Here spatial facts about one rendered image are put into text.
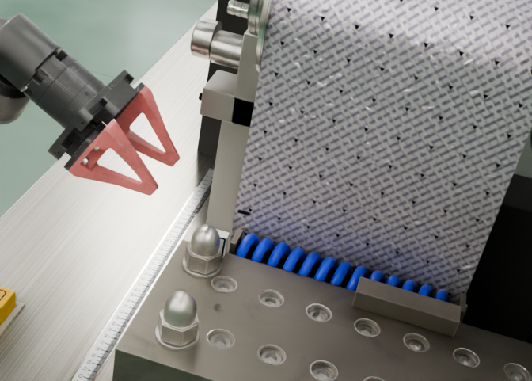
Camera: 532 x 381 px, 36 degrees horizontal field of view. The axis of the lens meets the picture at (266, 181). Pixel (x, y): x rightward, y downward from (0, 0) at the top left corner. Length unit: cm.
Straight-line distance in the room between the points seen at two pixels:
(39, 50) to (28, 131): 219
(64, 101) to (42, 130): 220
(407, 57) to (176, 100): 67
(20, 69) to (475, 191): 43
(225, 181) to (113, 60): 266
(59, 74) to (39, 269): 26
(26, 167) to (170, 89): 148
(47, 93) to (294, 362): 33
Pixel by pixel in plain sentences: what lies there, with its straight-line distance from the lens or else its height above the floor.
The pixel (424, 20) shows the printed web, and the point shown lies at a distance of 69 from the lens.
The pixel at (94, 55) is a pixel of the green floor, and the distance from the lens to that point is 354.
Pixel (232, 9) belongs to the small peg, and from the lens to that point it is 77.
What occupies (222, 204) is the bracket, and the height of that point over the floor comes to 100.
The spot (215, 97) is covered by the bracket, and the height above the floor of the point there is 113.
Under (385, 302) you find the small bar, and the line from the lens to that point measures 74.
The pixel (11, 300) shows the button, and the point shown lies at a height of 92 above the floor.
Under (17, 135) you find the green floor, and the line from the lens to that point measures 294.
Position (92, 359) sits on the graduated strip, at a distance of 84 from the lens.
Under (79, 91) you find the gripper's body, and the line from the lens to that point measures 78.
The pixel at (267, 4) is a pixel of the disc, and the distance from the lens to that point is 69.
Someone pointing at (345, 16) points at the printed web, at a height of 127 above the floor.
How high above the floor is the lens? 151
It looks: 32 degrees down
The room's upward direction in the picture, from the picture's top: 11 degrees clockwise
